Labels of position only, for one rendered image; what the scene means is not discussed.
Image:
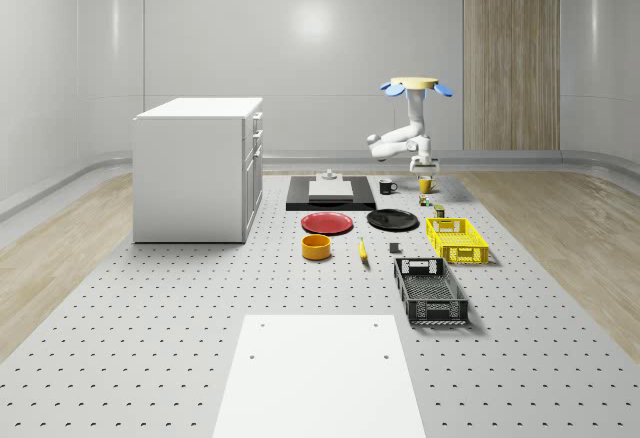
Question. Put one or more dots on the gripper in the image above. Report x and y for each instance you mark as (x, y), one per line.
(424, 164)

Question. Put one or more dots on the puzzle cube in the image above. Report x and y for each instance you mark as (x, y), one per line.
(425, 201)

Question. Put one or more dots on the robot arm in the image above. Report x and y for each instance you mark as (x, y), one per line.
(415, 113)

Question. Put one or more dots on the yellow mug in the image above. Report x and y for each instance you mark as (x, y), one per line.
(425, 186)

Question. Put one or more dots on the black mug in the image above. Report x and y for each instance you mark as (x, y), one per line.
(385, 187)

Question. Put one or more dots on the flat-sided can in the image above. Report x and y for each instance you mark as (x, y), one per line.
(439, 211)

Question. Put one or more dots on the black plate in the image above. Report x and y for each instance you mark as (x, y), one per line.
(393, 220)

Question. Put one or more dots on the drone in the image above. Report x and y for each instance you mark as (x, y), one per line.
(413, 82)

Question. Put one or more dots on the grey cube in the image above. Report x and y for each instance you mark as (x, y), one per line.
(395, 247)

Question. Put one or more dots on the yellow basket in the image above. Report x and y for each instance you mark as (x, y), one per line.
(462, 254)

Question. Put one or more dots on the banana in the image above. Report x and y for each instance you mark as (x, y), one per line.
(363, 252)

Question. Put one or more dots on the red plate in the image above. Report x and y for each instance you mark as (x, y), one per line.
(327, 223)

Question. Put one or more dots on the yellow bowl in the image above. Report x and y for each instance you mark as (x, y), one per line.
(316, 250)

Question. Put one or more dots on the dark grey basket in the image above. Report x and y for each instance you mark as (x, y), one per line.
(435, 310)

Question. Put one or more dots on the white cabinet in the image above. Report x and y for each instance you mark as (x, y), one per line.
(190, 173)

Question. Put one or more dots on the white board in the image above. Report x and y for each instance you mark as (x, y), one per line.
(320, 378)

